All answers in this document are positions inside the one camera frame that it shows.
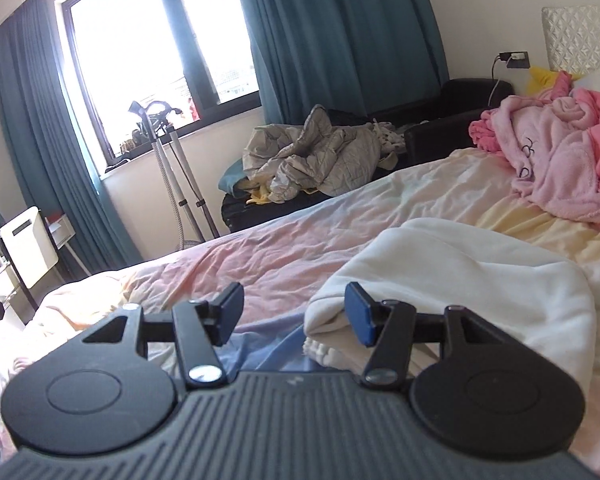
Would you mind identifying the teal pillow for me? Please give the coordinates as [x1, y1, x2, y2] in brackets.
[218, 158, 250, 198]

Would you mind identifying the left teal curtain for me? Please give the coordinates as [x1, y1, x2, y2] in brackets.
[0, 0, 142, 273]

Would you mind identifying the right teal curtain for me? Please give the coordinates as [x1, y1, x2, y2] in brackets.
[240, 0, 449, 124]

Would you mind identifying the black sofa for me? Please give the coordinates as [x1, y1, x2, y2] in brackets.
[221, 78, 514, 233]

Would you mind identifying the crumpled beige quilt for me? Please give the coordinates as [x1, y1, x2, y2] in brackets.
[242, 105, 405, 197]

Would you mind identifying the yellow plush toy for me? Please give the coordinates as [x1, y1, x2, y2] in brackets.
[244, 181, 322, 207]

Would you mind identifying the garment steamer stand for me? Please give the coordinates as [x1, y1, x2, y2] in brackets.
[129, 101, 220, 250]

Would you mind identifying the pastel pink yellow bedsheet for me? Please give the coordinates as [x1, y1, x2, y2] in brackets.
[0, 148, 600, 472]

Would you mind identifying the cream white zip sweatshirt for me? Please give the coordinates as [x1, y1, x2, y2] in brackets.
[303, 218, 596, 390]

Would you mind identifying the dark framed window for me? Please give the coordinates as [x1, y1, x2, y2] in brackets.
[61, 0, 260, 166]

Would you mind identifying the wall socket with charger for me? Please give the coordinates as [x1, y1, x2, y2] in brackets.
[488, 50, 531, 106]

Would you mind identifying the pink fluffy blanket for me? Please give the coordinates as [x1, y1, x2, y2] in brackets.
[468, 70, 600, 224]

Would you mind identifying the teal curtain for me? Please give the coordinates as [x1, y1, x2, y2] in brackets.
[0, 0, 142, 273]
[240, 0, 449, 124]

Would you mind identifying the white tufted headboard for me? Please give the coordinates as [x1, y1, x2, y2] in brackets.
[541, 4, 600, 75]

